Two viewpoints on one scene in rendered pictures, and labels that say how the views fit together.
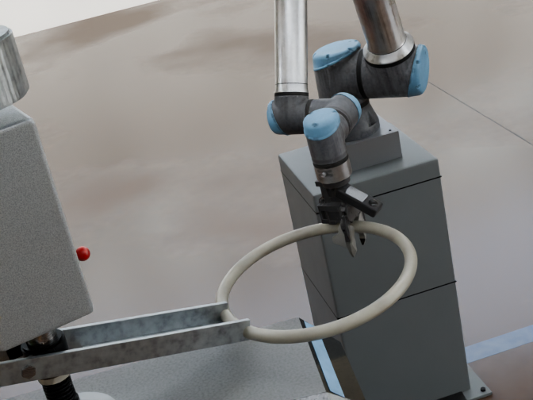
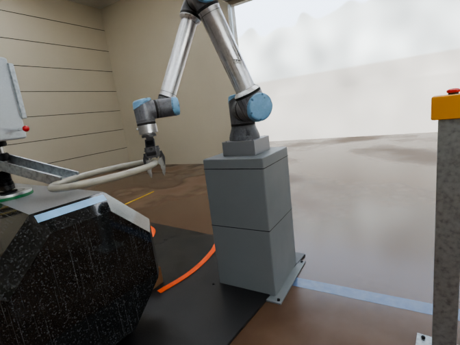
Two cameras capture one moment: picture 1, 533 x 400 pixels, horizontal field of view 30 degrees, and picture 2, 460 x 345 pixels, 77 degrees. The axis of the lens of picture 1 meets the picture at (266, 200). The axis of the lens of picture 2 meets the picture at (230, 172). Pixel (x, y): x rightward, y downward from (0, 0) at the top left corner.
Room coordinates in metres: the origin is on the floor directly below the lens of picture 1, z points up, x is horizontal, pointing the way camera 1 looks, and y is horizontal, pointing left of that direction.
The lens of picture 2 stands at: (1.45, -1.41, 1.11)
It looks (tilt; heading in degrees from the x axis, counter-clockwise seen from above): 12 degrees down; 42
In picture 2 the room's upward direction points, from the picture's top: 7 degrees counter-clockwise
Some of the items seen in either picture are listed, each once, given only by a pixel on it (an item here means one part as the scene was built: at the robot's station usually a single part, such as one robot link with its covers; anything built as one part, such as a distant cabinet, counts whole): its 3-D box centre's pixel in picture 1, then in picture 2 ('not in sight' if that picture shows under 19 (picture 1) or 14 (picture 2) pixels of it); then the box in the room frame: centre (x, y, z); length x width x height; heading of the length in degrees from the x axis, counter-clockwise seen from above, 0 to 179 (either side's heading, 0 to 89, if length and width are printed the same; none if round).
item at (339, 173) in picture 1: (332, 170); (147, 130); (2.28, -0.18, 1.07); 0.10 x 0.09 x 0.05; 145
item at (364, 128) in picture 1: (347, 115); (244, 131); (2.88, -0.30, 0.99); 0.19 x 0.19 x 0.10
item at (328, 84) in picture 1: (342, 72); (241, 108); (2.88, -0.31, 1.12); 0.17 x 0.15 x 0.18; 62
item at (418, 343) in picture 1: (374, 273); (252, 215); (2.88, -0.30, 0.43); 0.50 x 0.50 x 0.85; 10
